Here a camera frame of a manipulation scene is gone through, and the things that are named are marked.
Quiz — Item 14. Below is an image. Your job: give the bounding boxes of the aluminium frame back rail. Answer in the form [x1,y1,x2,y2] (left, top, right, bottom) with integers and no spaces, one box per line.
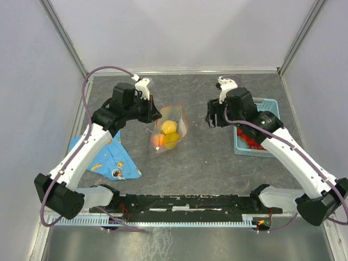
[93,70,278,77]

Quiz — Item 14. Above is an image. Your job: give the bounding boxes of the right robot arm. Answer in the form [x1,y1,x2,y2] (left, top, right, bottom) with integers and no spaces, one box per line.
[206,82,347,226]

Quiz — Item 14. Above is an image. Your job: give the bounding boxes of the light blue plastic basket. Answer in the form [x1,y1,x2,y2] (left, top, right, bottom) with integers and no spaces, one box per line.
[233,98,280,158]

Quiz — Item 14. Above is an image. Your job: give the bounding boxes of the yellow lemon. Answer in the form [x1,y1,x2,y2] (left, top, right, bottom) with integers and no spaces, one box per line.
[160,120,178,135]

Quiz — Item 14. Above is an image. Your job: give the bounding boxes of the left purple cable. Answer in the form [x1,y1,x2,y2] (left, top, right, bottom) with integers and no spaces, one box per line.
[40,65,139,227]

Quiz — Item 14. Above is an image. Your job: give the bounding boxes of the aluminium frame right post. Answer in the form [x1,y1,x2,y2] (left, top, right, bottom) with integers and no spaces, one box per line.
[277,0,327,77]

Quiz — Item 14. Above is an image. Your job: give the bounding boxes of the clear zip top bag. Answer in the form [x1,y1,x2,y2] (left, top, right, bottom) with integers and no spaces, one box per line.
[148,104,189,158]

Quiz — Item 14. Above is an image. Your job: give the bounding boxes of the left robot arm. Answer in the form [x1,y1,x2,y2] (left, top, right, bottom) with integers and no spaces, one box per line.
[34,78,161,220]

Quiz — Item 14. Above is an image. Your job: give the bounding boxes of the yellow star fruit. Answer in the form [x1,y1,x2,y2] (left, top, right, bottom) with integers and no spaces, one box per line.
[163,132,179,150]

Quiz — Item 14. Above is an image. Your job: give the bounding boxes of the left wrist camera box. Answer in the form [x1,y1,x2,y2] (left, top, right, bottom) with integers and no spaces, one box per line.
[131,74,153,100]

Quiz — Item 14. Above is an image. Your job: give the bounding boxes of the aluminium frame left post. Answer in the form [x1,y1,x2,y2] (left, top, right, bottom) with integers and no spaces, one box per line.
[39,0,88,77]

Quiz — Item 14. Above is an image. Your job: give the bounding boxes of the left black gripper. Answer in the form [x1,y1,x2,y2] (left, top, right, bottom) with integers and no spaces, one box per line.
[124,94,162,123]

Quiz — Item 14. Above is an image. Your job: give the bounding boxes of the orange peach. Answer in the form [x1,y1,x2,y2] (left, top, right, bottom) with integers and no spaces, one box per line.
[151,133,165,148]

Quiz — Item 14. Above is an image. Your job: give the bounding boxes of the blue patterned cloth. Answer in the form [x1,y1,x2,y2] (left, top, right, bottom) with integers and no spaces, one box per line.
[67,130,142,181]

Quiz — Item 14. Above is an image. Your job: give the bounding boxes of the red yellow strawberry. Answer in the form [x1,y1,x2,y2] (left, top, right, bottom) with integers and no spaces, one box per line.
[245,138,258,147]

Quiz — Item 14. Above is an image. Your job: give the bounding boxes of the purple grapes bunch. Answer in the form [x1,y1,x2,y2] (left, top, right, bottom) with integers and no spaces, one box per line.
[250,145,265,150]

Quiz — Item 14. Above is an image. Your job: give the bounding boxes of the aluminium frame post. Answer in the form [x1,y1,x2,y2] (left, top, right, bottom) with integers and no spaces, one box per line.
[277,0,327,77]
[39,0,88,77]

